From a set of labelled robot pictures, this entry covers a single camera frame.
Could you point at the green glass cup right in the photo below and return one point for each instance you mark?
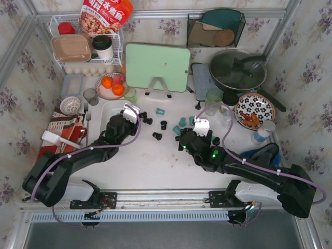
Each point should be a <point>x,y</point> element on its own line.
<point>213,96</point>

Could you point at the orange tangerine right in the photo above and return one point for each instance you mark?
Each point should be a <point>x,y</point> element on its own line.
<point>118,89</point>

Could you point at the orange tangerine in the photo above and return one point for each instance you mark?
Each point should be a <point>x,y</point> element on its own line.
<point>118,89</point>
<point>107,82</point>

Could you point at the teal coffee capsule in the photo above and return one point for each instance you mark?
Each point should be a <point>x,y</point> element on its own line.
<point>192,120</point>
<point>177,130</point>
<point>182,122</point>
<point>160,111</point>

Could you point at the dark fork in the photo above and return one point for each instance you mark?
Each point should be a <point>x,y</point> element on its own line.
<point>86,108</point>

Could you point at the white lattice bowl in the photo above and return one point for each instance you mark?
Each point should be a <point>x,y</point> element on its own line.
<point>70,105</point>

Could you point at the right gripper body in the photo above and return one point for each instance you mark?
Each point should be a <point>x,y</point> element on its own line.
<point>188,135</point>

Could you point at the floral patterned plate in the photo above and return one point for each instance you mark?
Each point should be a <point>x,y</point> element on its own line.
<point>252,110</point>

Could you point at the white spatula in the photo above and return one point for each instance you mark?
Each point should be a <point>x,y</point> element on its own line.
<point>56,139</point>

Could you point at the pink fruit plate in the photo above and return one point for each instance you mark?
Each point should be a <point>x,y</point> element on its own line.
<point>107,94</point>

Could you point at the grey glass cup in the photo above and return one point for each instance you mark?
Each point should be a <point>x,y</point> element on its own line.
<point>91,96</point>

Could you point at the white salt bottle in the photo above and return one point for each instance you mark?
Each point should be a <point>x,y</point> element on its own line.
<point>263,132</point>

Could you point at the metal cutting board stand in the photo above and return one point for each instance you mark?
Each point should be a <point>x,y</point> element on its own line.
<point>157,84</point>

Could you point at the green glass cup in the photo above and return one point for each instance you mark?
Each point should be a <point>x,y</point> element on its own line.
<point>131,95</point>
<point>213,96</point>

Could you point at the green glass cup left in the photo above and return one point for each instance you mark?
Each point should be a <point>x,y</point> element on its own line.
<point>131,95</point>

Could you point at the white storage basket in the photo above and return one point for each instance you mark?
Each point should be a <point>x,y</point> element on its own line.
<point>110,109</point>

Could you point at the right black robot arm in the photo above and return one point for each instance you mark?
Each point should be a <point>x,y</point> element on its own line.
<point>294,188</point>

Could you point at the blue grey cloth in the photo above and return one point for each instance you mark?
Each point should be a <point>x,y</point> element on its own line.
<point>268,154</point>

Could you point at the white wire rack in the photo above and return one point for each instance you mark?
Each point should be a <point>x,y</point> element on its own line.
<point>117,39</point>

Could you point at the black lidded jar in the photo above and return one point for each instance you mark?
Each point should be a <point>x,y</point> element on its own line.
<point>230,99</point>

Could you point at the clear blue-rimmed container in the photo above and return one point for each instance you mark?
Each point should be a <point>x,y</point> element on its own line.
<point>72,85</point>

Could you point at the orange tangerine left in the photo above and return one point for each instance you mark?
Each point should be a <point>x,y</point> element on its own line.
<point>107,82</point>

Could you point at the beige food container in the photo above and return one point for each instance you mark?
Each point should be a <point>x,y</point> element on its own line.
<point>72,48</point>

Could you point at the green cutting board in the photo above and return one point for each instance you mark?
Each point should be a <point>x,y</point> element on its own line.
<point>146,62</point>

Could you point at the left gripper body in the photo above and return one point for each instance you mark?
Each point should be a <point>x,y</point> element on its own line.
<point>134,126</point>

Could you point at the white cup black lid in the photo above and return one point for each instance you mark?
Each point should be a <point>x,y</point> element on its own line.
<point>103,46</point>

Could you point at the clear plastic bottle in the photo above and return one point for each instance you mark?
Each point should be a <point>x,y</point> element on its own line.
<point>229,119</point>

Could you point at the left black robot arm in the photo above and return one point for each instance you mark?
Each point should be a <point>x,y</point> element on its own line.
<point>48,179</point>

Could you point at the egg carton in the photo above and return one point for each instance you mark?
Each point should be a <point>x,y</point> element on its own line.
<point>90,70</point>

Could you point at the silver fork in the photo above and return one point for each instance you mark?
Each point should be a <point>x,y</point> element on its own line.
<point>88,118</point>

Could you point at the black frying pan with lid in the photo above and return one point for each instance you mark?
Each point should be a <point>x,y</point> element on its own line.
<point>241,72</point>

